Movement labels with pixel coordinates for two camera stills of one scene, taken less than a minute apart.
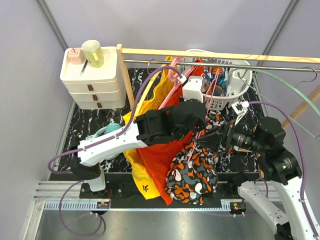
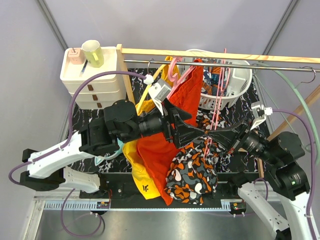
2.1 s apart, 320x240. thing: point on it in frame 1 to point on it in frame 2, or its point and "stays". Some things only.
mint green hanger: x=290 y=85 to x=315 y=145
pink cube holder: x=76 y=55 stays
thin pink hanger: x=212 y=86 to x=224 y=79
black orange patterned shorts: x=192 y=175 stays
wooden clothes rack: x=124 y=49 stays
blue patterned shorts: x=215 y=81 stays
